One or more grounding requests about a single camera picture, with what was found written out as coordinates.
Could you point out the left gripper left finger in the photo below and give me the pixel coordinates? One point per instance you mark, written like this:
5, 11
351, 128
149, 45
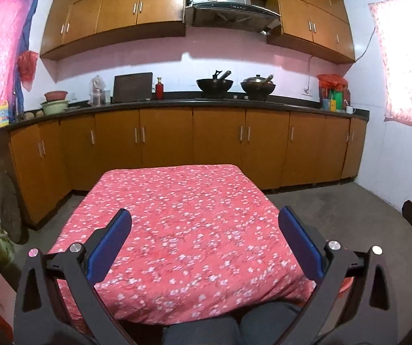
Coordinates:
41, 315

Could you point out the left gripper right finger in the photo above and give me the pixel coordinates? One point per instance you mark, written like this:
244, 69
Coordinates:
369, 314

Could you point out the brown lower kitchen cabinets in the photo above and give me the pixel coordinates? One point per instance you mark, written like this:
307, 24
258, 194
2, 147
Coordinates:
276, 145

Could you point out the person's dark trouser legs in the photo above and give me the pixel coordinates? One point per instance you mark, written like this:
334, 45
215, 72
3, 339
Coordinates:
263, 324

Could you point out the white mug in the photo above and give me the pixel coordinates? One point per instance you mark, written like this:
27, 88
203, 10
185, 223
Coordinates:
350, 110

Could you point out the orange bag with groceries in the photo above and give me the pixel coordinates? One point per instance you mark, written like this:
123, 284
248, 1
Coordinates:
334, 92

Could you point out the red floral tablecloth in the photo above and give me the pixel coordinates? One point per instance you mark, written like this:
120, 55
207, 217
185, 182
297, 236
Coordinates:
204, 241

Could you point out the pink window curtain right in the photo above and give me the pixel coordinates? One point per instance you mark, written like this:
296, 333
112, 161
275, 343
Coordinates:
393, 25

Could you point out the stacked bowls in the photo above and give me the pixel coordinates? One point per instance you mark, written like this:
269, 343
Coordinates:
55, 102

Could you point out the colourful carton box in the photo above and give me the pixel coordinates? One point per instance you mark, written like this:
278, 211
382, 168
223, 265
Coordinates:
4, 114

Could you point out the black lidded wok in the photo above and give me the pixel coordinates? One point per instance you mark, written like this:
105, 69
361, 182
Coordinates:
258, 88

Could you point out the clear jar in bag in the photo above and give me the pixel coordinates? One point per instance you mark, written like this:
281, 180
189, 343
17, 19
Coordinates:
97, 91

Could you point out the dark cutting board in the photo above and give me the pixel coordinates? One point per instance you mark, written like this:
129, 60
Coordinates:
132, 87

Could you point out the right upper cabinet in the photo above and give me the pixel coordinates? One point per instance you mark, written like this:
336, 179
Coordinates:
316, 27

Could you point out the cabinet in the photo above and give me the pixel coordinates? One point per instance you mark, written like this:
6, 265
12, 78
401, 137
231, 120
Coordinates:
316, 27
75, 26

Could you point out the red bottle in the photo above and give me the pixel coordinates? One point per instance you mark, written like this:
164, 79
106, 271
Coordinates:
159, 89

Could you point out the red hanging bag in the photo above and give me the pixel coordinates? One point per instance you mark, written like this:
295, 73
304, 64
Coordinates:
27, 65

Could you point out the steel range hood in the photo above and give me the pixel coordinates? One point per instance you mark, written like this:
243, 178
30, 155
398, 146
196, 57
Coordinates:
259, 16

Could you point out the left upper cabinet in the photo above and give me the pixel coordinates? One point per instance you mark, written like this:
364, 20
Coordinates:
75, 26

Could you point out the black wok with handle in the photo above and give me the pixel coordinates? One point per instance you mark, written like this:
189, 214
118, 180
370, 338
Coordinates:
217, 86

